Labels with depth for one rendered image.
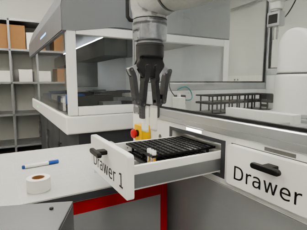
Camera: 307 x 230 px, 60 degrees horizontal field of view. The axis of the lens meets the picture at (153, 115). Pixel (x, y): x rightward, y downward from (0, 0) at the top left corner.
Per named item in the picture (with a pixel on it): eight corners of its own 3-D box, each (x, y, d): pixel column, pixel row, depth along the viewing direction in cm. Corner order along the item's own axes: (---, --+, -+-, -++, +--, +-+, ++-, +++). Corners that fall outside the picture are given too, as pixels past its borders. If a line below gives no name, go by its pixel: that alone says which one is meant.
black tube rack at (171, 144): (152, 179, 72) (152, 155, 71) (125, 162, 87) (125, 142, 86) (214, 166, 82) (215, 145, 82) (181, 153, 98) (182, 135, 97)
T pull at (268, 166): (277, 177, 55) (278, 171, 55) (249, 167, 62) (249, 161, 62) (288, 175, 57) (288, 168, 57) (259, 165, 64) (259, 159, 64)
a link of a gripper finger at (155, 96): (147, 65, 73) (151, 65, 74) (151, 106, 75) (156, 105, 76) (154, 65, 70) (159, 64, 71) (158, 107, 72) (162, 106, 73)
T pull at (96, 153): (97, 159, 69) (97, 154, 68) (89, 152, 75) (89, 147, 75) (110, 157, 70) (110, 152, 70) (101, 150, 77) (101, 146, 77)
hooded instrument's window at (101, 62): (67, 116, 148) (63, 31, 142) (33, 98, 301) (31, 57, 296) (220, 106, 203) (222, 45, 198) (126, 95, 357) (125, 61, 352)
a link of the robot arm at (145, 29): (127, 22, 72) (127, 44, 72) (142, 14, 64) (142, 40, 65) (156, 25, 76) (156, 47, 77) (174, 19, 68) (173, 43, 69)
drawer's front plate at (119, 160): (127, 201, 62) (127, 156, 61) (91, 167, 87) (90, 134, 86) (134, 200, 63) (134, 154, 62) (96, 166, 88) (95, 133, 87)
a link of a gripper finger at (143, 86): (151, 65, 70) (147, 64, 69) (147, 107, 70) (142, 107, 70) (145, 65, 73) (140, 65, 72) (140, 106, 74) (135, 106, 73)
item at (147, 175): (131, 191, 64) (131, 167, 63) (98, 163, 86) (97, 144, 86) (247, 165, 84) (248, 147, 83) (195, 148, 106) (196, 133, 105)
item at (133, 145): (152, 158, 71) (152, 156, 71) (125, 144, 86) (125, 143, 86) (158, 157, 72) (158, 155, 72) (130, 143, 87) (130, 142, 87)
